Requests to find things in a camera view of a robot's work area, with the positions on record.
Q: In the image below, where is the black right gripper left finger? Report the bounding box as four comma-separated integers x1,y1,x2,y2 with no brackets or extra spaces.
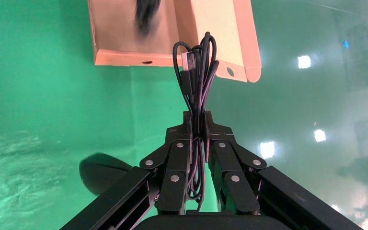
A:
139,111,194,213

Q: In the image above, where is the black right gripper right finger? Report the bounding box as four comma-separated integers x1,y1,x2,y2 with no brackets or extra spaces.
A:
204,110,266,214

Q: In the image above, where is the black wired computer mouse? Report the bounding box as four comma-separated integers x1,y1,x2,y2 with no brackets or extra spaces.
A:
79,31,220,212

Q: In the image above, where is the open cardboard box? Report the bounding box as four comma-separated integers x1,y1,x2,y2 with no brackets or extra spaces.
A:
88,0,263,83

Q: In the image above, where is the green tablecloth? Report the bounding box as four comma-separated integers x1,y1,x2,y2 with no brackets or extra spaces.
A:
0,0,224,230

